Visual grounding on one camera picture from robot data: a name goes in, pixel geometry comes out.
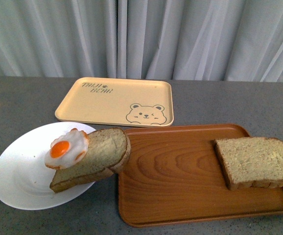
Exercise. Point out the cream bear print tray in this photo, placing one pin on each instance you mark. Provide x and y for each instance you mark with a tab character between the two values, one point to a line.
114	101

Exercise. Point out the white round plate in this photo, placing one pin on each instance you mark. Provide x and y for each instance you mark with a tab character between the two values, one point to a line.
24	178

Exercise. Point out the grey curtain backdrop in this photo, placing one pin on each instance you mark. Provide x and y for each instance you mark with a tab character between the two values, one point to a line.
230	40

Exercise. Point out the bread slice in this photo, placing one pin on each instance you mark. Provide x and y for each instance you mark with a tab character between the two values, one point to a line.
108	152
251	162

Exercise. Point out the brown wood grain tray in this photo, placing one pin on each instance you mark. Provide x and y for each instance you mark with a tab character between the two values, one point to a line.
173	176

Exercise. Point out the toy fried egg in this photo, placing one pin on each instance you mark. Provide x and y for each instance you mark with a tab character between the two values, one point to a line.
67	150

